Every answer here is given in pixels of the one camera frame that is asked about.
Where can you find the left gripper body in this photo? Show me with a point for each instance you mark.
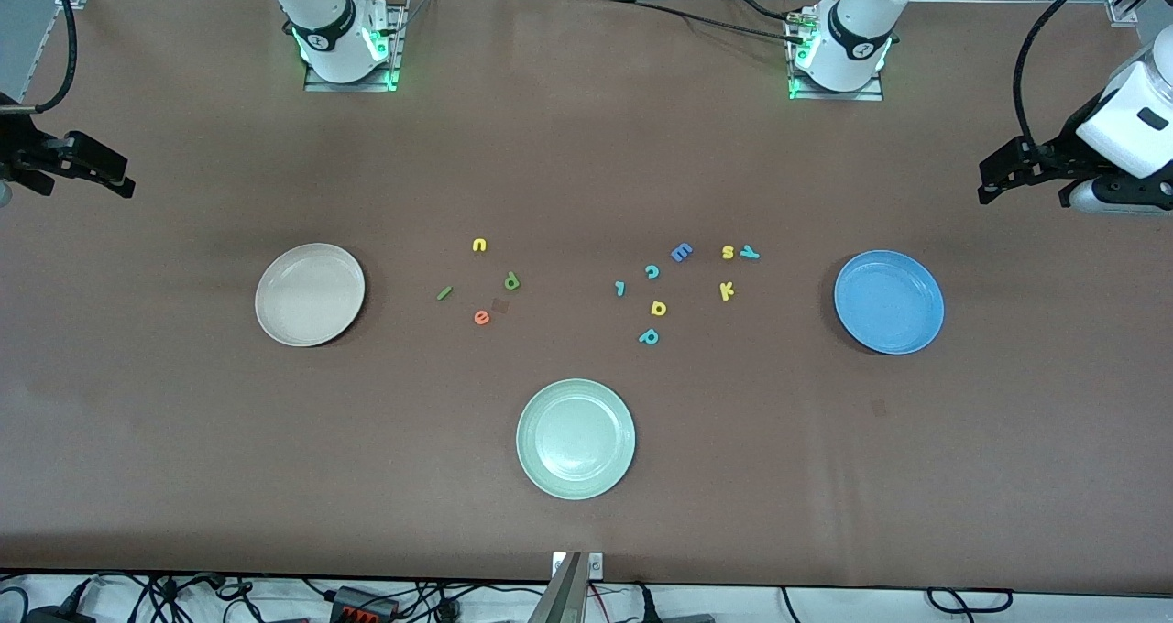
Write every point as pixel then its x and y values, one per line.
pixel 1066 149

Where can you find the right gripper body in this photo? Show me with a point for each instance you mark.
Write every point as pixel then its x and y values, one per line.
pixel 16 144

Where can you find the yellow foam letter k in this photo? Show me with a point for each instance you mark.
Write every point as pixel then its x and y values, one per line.
pixel 724 290

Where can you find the blue round plate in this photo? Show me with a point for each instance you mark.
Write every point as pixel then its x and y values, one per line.
pixel 889 304

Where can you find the beige round plate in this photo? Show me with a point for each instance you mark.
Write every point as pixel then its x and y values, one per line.
pixel 307 298

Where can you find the blue foam letter E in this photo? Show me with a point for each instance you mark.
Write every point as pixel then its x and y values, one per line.
pixel 679 254

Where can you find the teal foam letter p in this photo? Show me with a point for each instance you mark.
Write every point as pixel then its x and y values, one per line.
pixel 643 338

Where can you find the brown table cover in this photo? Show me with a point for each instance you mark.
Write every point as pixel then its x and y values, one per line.
pixel 586 147

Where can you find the black power adapter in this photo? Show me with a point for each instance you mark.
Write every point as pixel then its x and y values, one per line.
pixel 55 616

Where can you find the pale green round plate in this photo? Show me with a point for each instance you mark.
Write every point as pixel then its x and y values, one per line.
pixel 575 440

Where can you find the black red power strip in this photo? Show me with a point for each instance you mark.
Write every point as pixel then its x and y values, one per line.
pixel 362 602

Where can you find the black plug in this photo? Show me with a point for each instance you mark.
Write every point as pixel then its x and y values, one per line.
pixel 646 605

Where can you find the white bracket plate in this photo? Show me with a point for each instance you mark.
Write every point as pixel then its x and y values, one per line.
pixel 596 565

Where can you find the grey metal mount bar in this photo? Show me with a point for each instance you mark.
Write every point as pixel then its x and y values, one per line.
pixel 564 595

